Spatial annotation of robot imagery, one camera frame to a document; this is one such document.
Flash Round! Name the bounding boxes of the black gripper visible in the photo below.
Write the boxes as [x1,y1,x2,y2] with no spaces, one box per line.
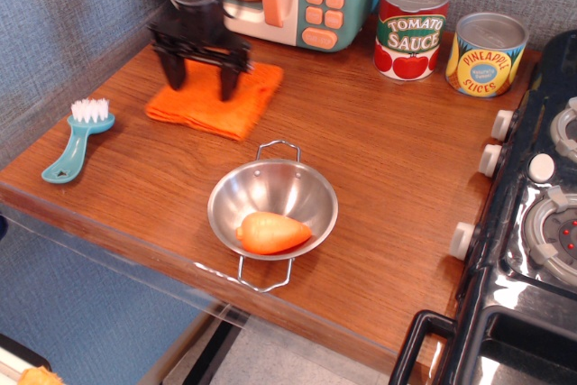
[149,0,251,102]

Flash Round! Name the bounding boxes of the orange towel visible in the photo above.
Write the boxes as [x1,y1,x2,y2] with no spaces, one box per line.
[144,60,284,142]

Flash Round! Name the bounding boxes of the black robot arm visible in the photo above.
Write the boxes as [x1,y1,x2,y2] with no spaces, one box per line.
[151,0,250,101]

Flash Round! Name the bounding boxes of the teal dish brush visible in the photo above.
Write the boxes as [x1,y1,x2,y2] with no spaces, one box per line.
[41,98,115,184]

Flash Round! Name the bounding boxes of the orange toy carrot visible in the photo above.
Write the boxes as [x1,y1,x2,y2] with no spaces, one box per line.
[235,212,312,255]

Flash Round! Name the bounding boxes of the tomato sauce can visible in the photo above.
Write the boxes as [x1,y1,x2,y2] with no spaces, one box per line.
[373,0,450,81]

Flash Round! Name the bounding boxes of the pineapple slices can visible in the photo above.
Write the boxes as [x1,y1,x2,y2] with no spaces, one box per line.
[445,12,529,98]

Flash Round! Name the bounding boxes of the white stove knob middle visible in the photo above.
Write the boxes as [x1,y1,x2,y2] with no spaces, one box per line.
[478,144,502,178]

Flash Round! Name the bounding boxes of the white stove knob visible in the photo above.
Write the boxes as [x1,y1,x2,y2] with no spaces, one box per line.
[449,222,476,261]
[490,110,515,142]
[478,144,502,178]

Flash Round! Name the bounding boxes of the white stove knob rear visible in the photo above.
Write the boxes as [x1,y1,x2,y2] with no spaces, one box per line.
[490,110,515,142]

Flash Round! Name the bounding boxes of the white stove knob front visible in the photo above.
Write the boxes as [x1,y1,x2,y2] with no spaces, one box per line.
[449,222,476,261]

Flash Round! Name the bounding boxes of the orange fuzzy object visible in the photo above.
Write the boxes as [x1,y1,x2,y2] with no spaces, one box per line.
[17,366,64,385]

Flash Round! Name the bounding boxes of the black toy stove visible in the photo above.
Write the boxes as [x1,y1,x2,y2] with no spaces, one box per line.
[389,31,576,384]

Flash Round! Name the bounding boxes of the steel bowl with handles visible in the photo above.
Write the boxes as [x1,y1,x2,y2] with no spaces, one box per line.
[207,140,338,293]

